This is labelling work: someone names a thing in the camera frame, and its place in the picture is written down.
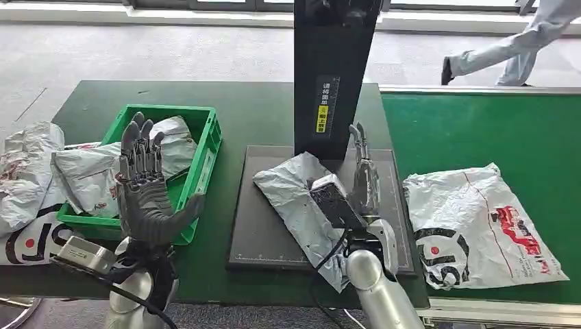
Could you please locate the white window sill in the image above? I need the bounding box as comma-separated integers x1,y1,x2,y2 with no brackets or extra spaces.
0,3,581,36

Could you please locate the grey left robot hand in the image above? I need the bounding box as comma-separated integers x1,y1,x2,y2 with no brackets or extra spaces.
116,111,206,249

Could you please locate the black scale platform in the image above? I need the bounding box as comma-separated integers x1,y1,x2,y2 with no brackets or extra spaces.
227,145,416,276

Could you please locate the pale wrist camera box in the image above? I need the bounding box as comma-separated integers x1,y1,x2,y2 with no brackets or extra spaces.
56,235,116,275
310,173,368,230

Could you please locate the round metal base ring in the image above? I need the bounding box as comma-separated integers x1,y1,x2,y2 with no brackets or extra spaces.
0,296,42,329

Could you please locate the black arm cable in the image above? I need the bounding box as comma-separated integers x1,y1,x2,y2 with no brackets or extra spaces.
49,256,179,329
310,227,353,329

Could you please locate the grey-white parcel bag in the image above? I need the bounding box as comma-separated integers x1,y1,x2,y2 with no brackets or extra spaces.
51,141,123,219

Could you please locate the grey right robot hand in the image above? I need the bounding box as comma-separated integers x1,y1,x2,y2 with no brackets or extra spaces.
347,121,382,220

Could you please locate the small grey parcel bag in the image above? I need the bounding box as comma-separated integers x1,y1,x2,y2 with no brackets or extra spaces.
149,115,199,182

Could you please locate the green conveyor belt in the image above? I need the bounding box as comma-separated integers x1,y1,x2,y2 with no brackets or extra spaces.
381,93,581,305

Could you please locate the yellow black warning label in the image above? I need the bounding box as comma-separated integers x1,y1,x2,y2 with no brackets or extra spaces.
314,75,341,137

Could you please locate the green plastic crate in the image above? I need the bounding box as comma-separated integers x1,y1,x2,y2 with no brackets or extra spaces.
56,103,223,246

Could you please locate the plain grey parcel bag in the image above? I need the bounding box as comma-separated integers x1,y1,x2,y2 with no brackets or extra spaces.
252,151,360,294

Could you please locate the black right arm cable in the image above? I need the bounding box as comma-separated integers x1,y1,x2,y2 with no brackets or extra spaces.
310,227,353,329

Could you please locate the thin white cable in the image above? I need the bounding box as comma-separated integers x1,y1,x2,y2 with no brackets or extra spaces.
343,308,367,329

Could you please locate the crumpled white parcel red print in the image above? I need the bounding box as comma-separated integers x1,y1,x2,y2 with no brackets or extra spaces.
0,121,68,237

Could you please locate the white parcel red black print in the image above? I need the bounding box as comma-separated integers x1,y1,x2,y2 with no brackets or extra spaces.
401,162,570,291

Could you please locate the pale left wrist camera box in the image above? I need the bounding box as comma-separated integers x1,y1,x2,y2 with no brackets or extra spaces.
56,235,116,275

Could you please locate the white parcel black logo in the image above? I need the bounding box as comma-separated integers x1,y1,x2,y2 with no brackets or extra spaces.
0,204,77,267

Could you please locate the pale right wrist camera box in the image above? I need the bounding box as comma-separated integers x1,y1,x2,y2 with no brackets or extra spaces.
310,173,368,230

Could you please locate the aluminium conveyor frame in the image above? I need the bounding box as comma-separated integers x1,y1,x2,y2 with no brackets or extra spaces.
378,84,581,329

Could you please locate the person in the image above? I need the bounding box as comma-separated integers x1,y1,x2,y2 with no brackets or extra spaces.
440,0,581,87

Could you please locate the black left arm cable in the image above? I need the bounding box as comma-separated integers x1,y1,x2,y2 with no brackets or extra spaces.
49,256,179,329

